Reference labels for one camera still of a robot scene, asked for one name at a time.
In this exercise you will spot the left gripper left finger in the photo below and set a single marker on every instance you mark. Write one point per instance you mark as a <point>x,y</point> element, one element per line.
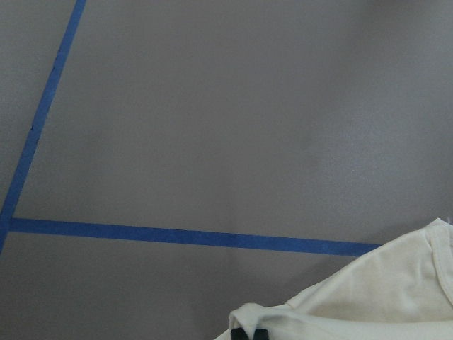
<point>237,334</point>

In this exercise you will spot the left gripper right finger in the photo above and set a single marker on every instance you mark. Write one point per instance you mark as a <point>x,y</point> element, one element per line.
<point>261,334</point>

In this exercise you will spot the cream long-sleeve printed shirt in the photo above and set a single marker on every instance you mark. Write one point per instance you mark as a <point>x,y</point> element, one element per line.
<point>400,290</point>

